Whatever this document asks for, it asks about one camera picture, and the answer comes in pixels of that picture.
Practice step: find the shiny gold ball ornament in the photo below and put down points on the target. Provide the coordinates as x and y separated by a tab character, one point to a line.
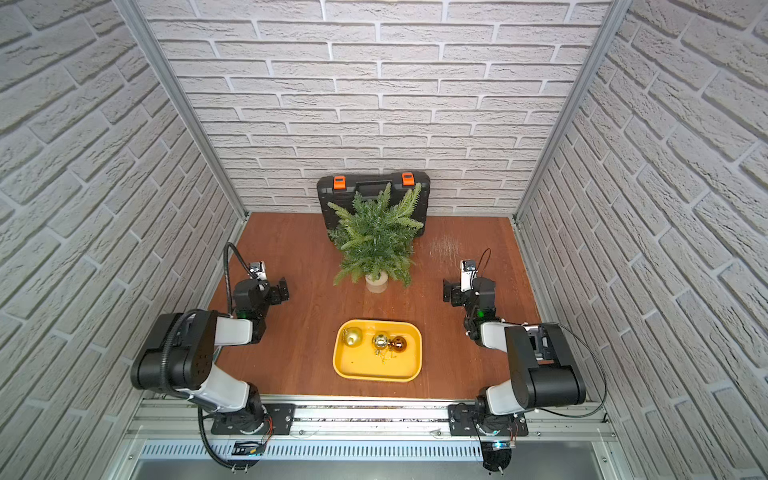
381	341

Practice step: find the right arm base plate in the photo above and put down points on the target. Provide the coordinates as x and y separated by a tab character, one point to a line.
470	420

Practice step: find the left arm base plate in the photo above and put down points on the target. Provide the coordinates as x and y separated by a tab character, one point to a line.
274	418

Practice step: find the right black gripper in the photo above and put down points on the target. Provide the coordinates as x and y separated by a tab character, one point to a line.
457	294

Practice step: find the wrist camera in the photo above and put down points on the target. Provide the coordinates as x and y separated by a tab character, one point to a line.
468	273
257	271

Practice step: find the yellow plastic tray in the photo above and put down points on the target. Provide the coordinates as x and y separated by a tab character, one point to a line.
364	362

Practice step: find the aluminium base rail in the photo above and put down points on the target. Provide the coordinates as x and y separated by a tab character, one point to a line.
336	428

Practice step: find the matte gold ball ornament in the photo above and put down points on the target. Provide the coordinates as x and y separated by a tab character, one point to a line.
352	336

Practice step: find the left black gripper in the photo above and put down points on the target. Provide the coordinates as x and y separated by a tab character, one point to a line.
278	291

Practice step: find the white tree pot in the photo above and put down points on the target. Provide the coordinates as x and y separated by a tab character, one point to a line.
377	283

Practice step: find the copper brown ball ornament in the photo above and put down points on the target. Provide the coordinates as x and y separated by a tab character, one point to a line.
397	344

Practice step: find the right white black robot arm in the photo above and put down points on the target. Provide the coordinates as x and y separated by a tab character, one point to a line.
542	368

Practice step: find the black tool case orange latches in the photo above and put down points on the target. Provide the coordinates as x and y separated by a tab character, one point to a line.
341	190

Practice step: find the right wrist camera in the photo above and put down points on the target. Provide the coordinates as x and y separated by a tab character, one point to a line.
468	273

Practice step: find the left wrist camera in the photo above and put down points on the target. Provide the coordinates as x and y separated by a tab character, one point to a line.
257	271

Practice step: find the small green christmas tree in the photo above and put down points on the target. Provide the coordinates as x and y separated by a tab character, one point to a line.
376	238

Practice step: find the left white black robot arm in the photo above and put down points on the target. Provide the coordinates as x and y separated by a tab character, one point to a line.
178	359

